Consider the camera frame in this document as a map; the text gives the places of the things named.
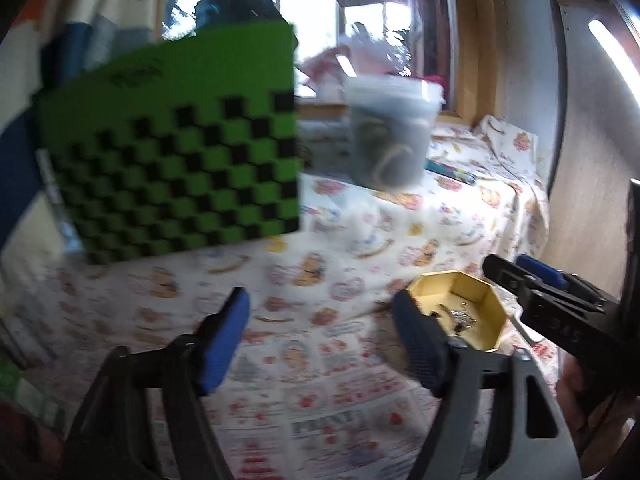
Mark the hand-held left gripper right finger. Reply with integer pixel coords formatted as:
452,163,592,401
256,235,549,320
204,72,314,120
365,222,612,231
392,290,576,480

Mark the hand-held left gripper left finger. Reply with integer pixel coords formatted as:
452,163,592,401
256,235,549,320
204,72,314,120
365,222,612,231
62,287,251,480

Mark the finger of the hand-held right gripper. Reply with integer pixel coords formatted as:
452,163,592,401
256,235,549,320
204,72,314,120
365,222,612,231
516,254,601,305
482,254,541,311

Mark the gold hexagonal box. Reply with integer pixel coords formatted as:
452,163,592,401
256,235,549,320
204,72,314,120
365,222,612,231
406,270,508,352

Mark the silver crystal cluster jewelry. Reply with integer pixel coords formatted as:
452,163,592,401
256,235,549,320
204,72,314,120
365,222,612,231
447,307,476,332

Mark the teddy bear printed cloth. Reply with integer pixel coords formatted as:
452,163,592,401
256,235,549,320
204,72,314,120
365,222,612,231
30,115,551,356

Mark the red festive printed cloth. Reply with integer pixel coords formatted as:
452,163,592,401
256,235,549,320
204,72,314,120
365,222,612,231
30,310,566,480

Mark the colourful printed lighter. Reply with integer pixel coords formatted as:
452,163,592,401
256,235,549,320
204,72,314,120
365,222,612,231
426,159,478,186

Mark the translucent plastic tub stack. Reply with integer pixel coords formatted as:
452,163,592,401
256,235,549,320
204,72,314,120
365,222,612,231
342,74,446,187

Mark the green black checkered box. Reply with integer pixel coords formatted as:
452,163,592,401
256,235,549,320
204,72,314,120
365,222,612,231
32,24,305,266

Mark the pink garment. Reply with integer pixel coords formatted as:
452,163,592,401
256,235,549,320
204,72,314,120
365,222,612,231
300,42,416,97

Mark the dark blue hanging garment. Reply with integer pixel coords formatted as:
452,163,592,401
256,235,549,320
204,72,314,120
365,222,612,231
195,0,293,37

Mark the wooden window frame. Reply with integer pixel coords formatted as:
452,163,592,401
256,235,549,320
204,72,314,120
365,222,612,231
447,0,503,128

